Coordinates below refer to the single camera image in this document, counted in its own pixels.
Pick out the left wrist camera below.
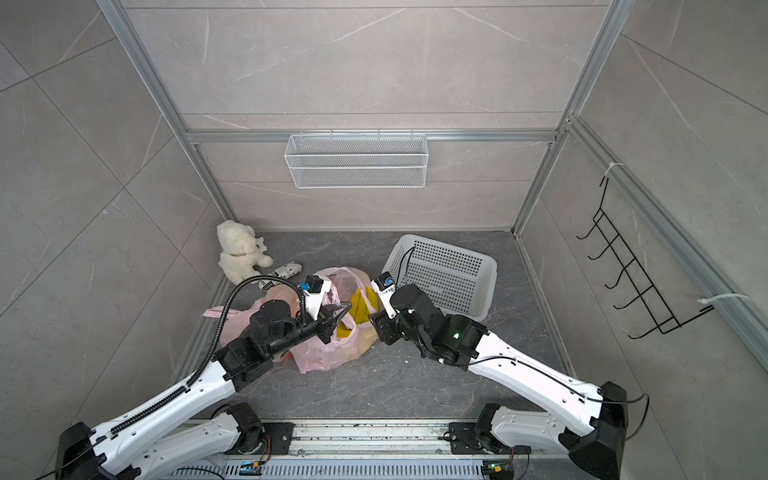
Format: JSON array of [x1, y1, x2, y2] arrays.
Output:
[[299, 275, 332, 321]]

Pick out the white plastic basket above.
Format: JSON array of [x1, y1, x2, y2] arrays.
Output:
[[382, 234, 497, 322]]

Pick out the black wire hook rack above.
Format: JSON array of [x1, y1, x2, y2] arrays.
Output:
[[576, 177, 715, 340]]

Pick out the white teddy bear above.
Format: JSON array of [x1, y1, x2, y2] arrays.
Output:
[[216, 220, 274, 285]]

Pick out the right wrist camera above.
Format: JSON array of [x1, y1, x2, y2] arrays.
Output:
[[369, 271, 397, 321]]

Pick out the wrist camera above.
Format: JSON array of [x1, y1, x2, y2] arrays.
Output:
[[299, 275, 332, 321], [369, 271, 397, 321]]

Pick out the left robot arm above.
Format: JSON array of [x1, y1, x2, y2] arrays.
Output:
[[54, 300, 351, 479]]

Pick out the pink printed plastic bag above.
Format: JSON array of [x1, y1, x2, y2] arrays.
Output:
[[217, 285, 299, 349]]

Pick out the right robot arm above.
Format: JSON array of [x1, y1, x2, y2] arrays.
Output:
[[370, 273, 629, 479]]

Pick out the yellow-green banana bunch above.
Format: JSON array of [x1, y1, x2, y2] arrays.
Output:
[[335, 287, 378, 338]]

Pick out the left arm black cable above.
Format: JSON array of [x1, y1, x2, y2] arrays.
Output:
[[32, 274, 307, 480]]

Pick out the white wire wall basket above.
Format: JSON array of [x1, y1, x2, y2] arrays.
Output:
[[284, 133, 429, 189]]

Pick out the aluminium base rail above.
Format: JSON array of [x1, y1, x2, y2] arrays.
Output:
[[113, 418, 631, 480]]

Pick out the plain pink plastic bag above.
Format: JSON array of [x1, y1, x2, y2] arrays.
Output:
[[290, 267, 382, 374]]

